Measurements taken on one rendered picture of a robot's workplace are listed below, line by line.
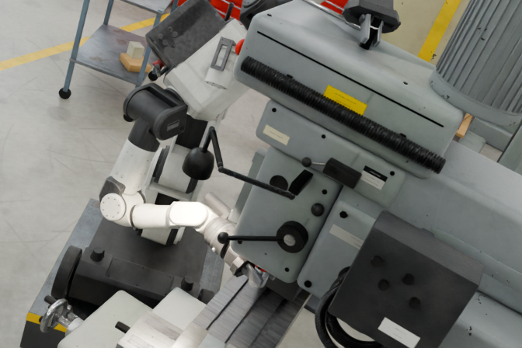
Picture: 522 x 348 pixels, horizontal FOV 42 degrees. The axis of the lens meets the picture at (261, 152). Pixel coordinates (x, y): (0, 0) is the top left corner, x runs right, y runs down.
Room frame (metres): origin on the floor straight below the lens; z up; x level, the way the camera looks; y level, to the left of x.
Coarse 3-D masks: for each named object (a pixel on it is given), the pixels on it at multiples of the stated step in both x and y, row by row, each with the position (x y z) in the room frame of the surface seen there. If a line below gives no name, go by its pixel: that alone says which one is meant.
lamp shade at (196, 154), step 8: (192, 152) 1.37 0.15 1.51; (200, 152) 1.37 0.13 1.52; (208, 152) 1.38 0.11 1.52; (184, 160) 1.37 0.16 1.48; (192, 160) 1.35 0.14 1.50; (200, 160) 1.35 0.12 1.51; (208, 160) 1.36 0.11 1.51; (184, 168) 1.36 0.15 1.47; (192, 168) 1.35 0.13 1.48; (200, 168) 1.35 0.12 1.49; (208, 168) 1.36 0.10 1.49; (192, 176) 1.34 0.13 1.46; (200, 176) 1.35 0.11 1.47; (208, 176) 1.37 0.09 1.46
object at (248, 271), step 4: (248, 264) 1.39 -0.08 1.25; (244, 268) 1.38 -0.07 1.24; (248, 268) 1.39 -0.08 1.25; (252, 268) 1.39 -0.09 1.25; (244, 272) 1.38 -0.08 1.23; (248, 272) 1.38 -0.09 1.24; (252, 272) 1.38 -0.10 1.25; (256, 272) 1.38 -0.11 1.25; (248, 276) 1.38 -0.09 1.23; (252, 276) 1.38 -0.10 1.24; (256, 276) 1.37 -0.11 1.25; (252, 280) 1.37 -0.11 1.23; (256, 280) 1.37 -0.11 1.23; (260, 280) 1.36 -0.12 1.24; (256, 284) 1.37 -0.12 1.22; (260, 284) 1.36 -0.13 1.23
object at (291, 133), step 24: (264, 120) 1.31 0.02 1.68; (288, 120) 1.30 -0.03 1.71; (288, 144) 1.30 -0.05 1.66; (312, 144) 1.28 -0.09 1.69; (336, 144) 1.27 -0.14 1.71; (312, 168) 1.29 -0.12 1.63; (360, 168) 1.26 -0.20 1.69; (384, 168) 1.25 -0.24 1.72; (360, 192) 1.25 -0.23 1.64; (384, 192) 1.24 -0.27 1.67
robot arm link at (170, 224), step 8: (168, 208) 1.54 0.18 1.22; (176, 208) 1.50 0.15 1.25; (184, 208) 1.50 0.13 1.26; (192, 208) 1.50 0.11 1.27; (200, 208) 1.49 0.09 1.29; (168, 216) 1.50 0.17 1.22; (176, 216) 1.49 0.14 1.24; (184, 216) 1.48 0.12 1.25; (192, 216) 1.48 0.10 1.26; (200, 216) 1.48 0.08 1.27; (168, 224) 1.50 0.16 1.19; (176, 224) 1.48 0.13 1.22; (184, 224) 1.47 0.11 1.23; (192, 224) 1.47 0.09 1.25; (200, 224) 1.47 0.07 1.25
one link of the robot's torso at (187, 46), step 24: (192, 0) 1.80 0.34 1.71; (168, 24) 1.75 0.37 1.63; (192, 24) 1.77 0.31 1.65; (216, 24) 1.79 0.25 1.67; (168, 48) 1.72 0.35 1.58; (192, 48) 1.74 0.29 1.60; (216, 48) 1.76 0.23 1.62; (168, 72) 1.70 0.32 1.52; (192, 72) 1.71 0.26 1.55; (192, 96) 1.68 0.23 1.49; (216, 96) 1.70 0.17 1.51; (240, 96) 1.84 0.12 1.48
